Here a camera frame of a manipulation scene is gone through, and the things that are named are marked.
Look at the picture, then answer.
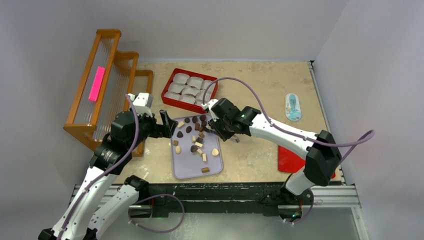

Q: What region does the brown caramel chocolate bottom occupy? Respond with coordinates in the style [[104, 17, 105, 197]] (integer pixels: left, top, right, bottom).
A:
[[201, 167, 210, 173]]

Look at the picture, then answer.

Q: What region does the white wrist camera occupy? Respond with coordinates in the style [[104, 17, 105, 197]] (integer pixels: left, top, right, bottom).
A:
[[127, 92, 153, 117], [201, 99, 219, 122]]

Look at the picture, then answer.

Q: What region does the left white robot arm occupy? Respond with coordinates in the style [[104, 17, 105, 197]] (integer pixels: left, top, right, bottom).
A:
[[38, 110, 178, 240]]

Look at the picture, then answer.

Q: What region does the black metal base rail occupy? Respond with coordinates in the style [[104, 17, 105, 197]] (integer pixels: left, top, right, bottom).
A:
[[131, 182, 360, 221]]

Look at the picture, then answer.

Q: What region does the white rectangular chocolate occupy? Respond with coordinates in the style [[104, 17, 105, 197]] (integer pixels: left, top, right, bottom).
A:
[[177, 121, 185, 128]]

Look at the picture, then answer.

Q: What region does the dark chocolate tray centre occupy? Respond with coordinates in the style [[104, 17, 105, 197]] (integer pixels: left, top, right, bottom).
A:
[[190, 145, 198, 153]]

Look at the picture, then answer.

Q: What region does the red chocolate box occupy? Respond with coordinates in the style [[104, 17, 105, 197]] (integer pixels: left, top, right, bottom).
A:
[[161, 68, 218, 113]]

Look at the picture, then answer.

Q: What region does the pink rectangular block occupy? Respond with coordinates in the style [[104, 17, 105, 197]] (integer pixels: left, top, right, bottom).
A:
[[88, 66, 106, 102]]

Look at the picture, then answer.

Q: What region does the red box lid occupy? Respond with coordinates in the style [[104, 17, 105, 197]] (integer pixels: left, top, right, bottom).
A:
[[277, 145, 336, 179]]

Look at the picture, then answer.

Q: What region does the white block chocolate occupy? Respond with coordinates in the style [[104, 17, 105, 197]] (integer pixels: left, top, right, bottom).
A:
[[194, 141, 203, 148]]

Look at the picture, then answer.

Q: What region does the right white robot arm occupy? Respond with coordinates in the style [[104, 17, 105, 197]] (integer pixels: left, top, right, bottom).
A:
[[201, 98, 341, 204]]

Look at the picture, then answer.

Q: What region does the blue white sticker card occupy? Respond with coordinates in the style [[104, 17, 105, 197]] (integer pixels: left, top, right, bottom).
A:
[[285, 93, 302, 122]]

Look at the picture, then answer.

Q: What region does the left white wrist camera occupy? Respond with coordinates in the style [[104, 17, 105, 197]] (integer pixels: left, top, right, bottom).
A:
[[127, 92, 153, 117]]

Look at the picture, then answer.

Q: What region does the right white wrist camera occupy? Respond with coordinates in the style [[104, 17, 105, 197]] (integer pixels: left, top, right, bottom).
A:
[[201, 99, 219, 122]]

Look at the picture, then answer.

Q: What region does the orange wooden tiered rack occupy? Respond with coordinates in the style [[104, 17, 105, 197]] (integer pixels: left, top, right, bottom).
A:
[[63, 28, 154, 151]]

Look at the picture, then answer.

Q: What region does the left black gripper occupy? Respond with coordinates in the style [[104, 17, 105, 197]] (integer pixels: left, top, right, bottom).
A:
[[127, 109, 177, 150]]

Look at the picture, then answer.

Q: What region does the lavender plastic tray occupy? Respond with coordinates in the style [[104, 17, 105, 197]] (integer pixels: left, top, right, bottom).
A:
[[170, 115, 224, 180]]

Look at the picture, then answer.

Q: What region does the white heart chocolate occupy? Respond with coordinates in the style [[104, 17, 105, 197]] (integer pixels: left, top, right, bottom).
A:
[[211, 148, 220, 156]]

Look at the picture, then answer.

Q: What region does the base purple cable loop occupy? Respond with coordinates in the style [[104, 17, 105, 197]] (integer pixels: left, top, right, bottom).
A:
[[127, 193, 186, 234]]

